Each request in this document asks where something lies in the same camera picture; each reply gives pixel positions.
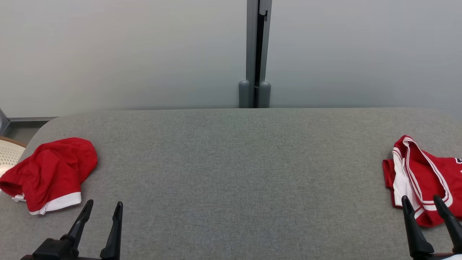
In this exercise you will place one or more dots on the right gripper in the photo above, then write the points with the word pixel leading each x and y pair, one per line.
pixel 444 257

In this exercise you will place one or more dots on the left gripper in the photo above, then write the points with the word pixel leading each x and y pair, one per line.
pixel 54 251

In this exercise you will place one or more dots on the red garment with white stripes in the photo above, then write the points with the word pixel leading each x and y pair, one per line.
pixel 426 173

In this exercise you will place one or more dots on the red shorts with white waistband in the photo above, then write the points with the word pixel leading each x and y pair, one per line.
pixel 54 166

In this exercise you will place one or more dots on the white perforated laundry basket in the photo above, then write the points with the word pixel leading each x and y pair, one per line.
pixel 9 155

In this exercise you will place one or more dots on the grey partition corner post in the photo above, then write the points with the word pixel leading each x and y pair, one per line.
pixel 3 124

